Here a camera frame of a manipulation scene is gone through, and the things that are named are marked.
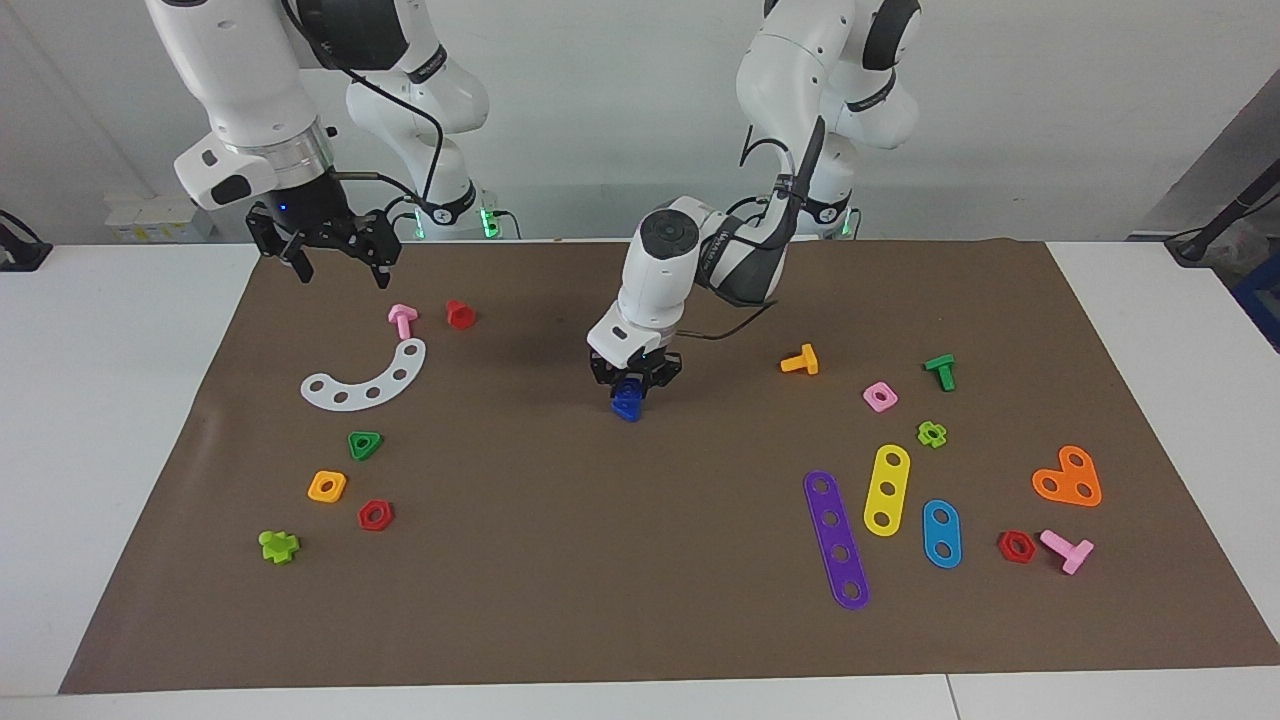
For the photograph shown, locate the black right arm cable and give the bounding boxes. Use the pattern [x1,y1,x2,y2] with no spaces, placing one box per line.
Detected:
[285,0,446,216]

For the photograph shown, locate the purple four-hole plate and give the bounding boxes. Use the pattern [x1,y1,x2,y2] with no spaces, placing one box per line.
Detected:
[803,470,871,611]

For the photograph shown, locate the brown table mat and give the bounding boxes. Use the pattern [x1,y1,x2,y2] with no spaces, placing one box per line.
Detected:
[58,238,1280,696]

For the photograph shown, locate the white curved five-hole plate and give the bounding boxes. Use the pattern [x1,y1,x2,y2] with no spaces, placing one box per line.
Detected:
[300,338,428,413]

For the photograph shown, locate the yellow three-hole plate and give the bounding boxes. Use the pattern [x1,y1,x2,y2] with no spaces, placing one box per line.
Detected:
[863,444,912,538]

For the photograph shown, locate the black stand pole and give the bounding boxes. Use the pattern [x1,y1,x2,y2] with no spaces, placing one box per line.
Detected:
[1165,160,1280,264]

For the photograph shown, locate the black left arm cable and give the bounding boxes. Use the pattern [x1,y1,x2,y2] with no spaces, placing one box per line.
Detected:
[688,118,829,341]

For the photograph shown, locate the blue two-hole plate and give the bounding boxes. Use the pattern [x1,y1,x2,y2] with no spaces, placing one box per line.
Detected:
[922,499,963,570]

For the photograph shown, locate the orange heart-shaped plate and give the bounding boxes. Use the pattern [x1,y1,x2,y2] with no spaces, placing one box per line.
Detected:
[1031,445,1103,508]

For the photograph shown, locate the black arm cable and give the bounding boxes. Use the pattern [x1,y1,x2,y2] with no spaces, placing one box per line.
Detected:
[688,118,829,341]
[285,0,446,216]

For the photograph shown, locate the blue crate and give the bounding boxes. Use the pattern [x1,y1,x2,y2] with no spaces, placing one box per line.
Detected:
[1233,255,1280,353]

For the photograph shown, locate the black clamp base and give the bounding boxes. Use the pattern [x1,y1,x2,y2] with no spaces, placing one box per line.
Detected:
[0,210,53,273]

